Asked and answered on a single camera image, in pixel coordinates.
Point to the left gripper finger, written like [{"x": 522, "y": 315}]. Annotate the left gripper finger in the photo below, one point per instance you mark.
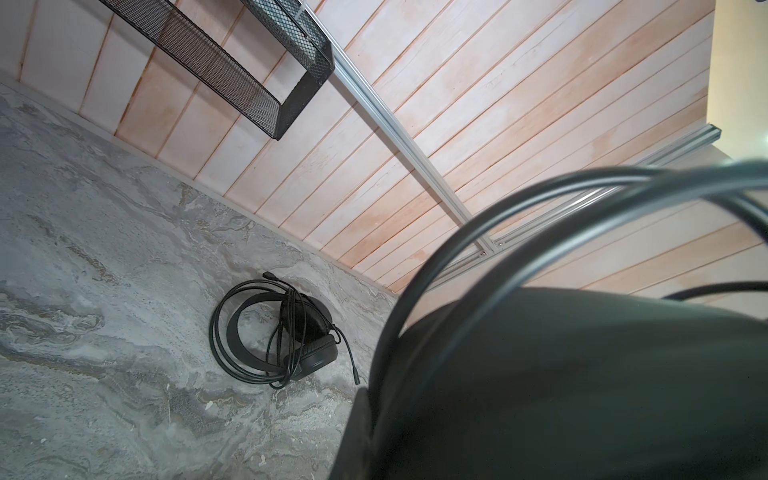
[{"x": 355, "y": 454}]

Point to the black headphones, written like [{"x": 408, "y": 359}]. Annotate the black headphones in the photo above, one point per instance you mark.
[
  {"x": 305, "y": 339},
  {"x": 521, "y": 382}
]

